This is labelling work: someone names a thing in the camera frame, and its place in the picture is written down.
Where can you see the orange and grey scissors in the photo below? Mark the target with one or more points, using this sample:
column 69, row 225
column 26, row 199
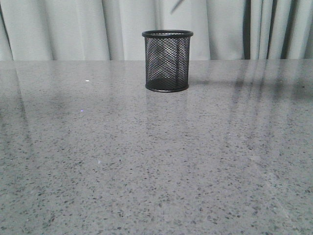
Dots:
column 175, row 7

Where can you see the black mesh pen cup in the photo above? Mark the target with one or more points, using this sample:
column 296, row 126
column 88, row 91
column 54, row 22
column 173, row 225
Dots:
column 167, row 60

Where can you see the grey curtain backdrop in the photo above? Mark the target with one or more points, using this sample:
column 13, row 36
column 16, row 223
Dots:
column 111, row 29

